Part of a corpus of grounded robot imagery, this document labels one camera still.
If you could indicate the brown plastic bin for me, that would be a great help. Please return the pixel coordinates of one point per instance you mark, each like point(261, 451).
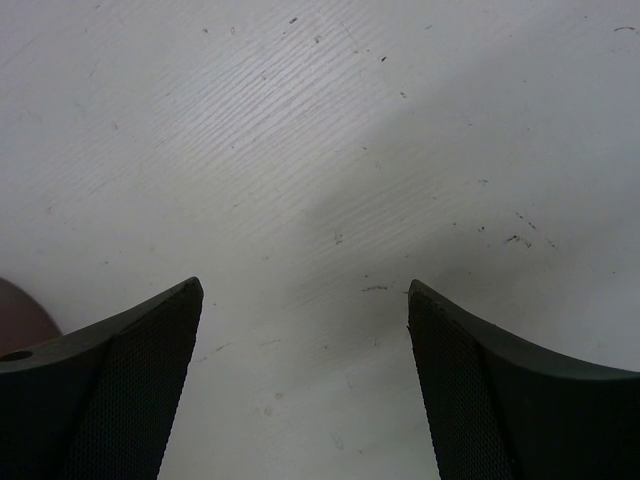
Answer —
point(23, 321)

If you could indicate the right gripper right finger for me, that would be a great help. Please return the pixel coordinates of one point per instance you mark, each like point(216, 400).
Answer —
point(501, 407)

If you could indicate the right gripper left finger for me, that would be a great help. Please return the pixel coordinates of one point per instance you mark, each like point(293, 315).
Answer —
point(100, 402)

